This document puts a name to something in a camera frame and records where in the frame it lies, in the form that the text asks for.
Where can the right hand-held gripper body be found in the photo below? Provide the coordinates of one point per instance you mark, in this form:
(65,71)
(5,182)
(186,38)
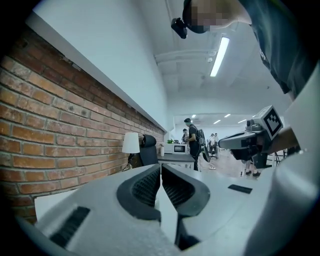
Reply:
(272,122)

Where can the round ceiling detector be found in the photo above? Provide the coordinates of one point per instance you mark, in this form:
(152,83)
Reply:
(210,60)

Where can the black cabinet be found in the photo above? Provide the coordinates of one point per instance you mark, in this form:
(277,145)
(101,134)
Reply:
(262,161)

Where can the white travel cup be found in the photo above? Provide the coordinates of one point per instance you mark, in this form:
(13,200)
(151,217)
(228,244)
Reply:
(295,205)

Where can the white travel cup lid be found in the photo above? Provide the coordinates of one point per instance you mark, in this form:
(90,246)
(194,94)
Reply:
(307,112)

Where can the white ceiling pipes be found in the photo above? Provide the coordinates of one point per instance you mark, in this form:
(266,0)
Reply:
(180,55)

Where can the grey desk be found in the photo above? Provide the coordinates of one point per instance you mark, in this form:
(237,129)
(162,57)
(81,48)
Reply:
(175,158)

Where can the long ceiling light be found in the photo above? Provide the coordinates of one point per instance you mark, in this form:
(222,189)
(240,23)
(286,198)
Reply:
(220,56)

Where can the black office chair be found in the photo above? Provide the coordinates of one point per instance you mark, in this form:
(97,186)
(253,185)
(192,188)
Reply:
(148,152)

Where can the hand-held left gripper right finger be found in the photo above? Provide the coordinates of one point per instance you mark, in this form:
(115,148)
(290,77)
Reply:
(225,212)

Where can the white bottle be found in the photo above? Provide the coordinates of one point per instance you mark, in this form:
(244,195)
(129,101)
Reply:
(162,150)

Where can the green potted plant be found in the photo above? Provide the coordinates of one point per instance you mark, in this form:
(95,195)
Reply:
(170,141)

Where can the person's dark shirt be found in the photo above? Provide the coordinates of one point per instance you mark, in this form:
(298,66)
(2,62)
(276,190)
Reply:
(282,37)

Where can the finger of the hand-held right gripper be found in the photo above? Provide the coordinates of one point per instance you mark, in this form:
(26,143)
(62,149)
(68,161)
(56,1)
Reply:
(235,141)

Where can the black tripod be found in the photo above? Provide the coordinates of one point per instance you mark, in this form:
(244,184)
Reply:
(278,157)

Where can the white microwave oven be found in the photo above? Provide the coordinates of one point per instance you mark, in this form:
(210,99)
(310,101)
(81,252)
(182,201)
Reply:
(176,148)

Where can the black head camera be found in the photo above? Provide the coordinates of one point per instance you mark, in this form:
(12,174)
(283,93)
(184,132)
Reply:
(180,27)

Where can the black swivel chair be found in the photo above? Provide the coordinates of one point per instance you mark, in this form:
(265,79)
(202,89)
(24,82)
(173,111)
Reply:
(206,150)

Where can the white table lamp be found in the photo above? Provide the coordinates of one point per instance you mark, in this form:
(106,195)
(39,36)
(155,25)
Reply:
(130,143)

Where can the person's right forearm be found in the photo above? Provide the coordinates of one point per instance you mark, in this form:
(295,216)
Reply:
(285,140)

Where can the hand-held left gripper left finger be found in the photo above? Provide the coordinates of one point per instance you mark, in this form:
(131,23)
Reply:
(105,212)

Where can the person's head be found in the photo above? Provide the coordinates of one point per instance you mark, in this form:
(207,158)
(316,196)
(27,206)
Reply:
(207,15)

